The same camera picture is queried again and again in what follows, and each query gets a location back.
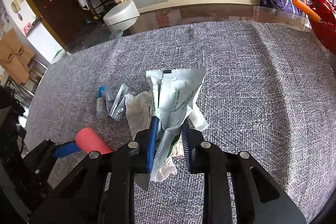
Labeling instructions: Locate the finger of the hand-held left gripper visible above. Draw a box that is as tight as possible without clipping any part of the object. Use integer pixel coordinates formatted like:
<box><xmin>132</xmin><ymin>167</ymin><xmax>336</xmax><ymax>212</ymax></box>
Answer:
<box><xmin>24</xmin><ymin>138</ymin><xmax>80</xmax><ymax>186</ymax></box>

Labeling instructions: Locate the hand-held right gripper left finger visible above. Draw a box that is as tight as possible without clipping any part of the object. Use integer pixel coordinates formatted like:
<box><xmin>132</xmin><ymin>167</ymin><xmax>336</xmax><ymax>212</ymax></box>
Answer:
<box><xmin>29</xmin><ymin>116</ymin><xmax>161</xmax><ymax>224</ymax></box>

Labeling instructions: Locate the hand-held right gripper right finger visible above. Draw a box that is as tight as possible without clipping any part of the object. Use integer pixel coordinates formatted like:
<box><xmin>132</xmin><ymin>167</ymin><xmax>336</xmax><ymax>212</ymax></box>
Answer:
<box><xmin>181</xmin><ymin>120</ymin><xmax>307</xmax><ymax>224</ymax></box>

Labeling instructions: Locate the pink cylinder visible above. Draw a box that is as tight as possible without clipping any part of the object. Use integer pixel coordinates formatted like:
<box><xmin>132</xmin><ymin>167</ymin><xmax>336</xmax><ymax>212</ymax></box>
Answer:
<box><xmin>75</xmin><ymin>127</ymin><xmax>113</xmax><ymax>155</ymax></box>

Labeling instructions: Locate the white green plastic packet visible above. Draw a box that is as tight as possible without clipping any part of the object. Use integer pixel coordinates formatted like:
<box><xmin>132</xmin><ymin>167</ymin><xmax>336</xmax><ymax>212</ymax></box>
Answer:
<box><xmin>146</xmin><ymin>67</ymin><xmax>207</xmax><ymax>182</ymax></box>

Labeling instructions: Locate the small white tube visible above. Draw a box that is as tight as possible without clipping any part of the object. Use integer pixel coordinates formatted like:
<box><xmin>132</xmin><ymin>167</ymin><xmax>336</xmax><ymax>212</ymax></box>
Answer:
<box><xmin>189</xmin><ymin>105</ymin><xmax>209</xmax><ymax>132</ymax></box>

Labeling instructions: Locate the white crumpled tissue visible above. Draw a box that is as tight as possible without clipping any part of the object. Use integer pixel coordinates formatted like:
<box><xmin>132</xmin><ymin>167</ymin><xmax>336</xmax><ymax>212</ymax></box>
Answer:
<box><xmin>125</xmin><ymin>91</ymin><xmax>154</xmax><ymax>139</ymax></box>

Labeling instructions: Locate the silver blister strip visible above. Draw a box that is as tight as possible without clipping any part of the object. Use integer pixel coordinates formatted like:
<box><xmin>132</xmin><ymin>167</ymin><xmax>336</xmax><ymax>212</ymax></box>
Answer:
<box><xmin>109</xmin><ymin>84</ymin><xmax>129</xmax><ymax>120</ymax></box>

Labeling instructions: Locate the small blue-capped bottle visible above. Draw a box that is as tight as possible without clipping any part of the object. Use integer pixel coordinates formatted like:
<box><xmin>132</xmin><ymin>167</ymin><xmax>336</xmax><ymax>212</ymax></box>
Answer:
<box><xmin>96</xmin><ymin>86</ymin><xmax>109</xmax><ymax>119</ymax></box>

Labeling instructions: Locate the grey woven table mat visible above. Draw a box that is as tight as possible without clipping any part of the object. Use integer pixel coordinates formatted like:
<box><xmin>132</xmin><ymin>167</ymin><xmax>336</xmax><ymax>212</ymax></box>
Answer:
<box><xmin>22</xmin><ymin>21</ymin><xmax>289</xmax><ymax>224</ymax></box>
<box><xmin>252</xmin><ymin>20</ymin><xmax>336</xmax><ymax>222</ymax></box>

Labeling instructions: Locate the tan hanging coat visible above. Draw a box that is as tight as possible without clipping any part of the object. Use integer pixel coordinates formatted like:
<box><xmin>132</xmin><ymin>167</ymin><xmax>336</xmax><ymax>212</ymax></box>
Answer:
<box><xmin>0</xmin><ymin>28</ymin><xmax>36</xmax><ymax>84</ymax></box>

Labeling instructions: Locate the white board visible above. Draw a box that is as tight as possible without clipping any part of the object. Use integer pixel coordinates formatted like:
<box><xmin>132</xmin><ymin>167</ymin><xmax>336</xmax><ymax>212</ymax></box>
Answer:
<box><xmin>25</xmin><ymin>21</ymin><xmax>65</xmax><ymax>64</ymax></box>

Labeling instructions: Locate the white round stool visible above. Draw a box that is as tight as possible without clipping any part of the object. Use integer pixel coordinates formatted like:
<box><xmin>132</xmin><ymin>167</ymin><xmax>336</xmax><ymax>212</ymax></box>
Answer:
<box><xmin>103</xmin><ymin>0</ymin><xmax>140</xmax><ymax>34</ymax></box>

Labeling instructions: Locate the brown wooden door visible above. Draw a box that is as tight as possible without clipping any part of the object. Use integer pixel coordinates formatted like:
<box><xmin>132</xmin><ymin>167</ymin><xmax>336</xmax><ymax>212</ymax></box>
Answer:
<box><xmin>14</xmin><ymin>0</ymin><xmax>105</xmax><ymax>54</ymax></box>

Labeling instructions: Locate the orange stick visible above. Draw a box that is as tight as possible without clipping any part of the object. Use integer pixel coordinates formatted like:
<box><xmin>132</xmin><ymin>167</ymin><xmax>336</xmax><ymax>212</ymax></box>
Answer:
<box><xmin>293</xmin><ymin>0</ymin><xmax>322</xmax><ymax>22</ymax></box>

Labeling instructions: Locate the red plastic basket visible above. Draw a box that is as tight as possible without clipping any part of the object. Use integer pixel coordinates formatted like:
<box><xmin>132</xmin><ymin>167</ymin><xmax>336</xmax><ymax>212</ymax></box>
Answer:
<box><xmin>308</xmin><ymin>0</ymin><xmax>336</xmax><ymax>52</ymax></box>

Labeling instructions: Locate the yellow wall intercom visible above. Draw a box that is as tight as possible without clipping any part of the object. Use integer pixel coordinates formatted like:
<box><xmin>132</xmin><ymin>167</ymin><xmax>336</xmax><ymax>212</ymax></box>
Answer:
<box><xmin>10</xmin><ymin>0</ymin><xmax>23</xmax><ymax>13</ymax></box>

